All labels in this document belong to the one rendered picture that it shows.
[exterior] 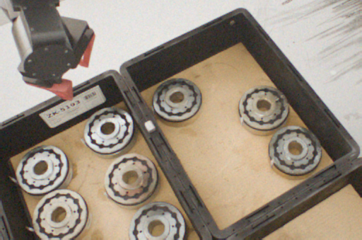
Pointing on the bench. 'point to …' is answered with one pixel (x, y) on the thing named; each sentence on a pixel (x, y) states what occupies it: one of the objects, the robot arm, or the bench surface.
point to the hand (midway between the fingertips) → (75, 79)
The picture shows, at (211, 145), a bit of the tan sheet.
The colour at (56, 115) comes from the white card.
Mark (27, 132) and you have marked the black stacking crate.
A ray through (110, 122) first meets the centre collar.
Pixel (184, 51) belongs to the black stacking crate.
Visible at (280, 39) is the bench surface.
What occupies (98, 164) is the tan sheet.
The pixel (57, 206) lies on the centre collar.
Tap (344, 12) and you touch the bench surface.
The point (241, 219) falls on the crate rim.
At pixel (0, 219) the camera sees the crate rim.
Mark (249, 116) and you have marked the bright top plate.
